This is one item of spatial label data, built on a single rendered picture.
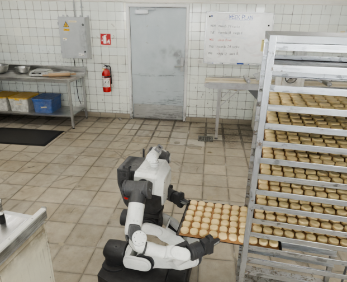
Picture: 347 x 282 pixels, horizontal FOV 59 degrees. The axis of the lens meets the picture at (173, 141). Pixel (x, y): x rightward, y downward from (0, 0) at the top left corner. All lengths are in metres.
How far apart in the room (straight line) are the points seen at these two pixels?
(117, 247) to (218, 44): 4.15
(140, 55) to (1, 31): 2.65
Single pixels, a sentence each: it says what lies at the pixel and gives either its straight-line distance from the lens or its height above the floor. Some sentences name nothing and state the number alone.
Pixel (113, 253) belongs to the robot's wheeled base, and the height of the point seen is 0.32.
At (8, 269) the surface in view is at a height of 0.78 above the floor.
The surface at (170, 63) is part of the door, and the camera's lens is 5.77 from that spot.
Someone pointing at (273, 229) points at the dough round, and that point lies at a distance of 1.90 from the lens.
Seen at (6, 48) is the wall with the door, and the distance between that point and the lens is 6.86.
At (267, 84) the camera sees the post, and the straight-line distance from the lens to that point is 1.43.
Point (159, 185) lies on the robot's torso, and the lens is 1.85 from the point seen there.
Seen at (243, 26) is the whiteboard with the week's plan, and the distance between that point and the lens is 5.66.
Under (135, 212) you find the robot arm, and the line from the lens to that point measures 1.69.
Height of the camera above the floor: 1.88
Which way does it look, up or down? 22 degrees down
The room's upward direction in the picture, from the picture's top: 1 degrees clockwise
